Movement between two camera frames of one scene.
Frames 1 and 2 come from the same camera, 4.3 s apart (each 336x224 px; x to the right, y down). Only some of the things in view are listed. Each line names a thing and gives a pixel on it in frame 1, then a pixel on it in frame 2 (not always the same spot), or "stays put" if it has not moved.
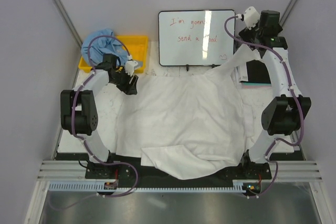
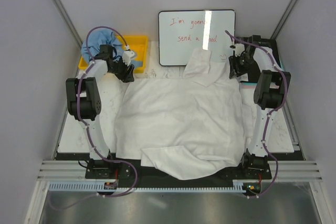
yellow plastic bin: [136, 46] stays put
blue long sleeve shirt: [101, 42] stays put
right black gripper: [247, 35] → [233, 61]
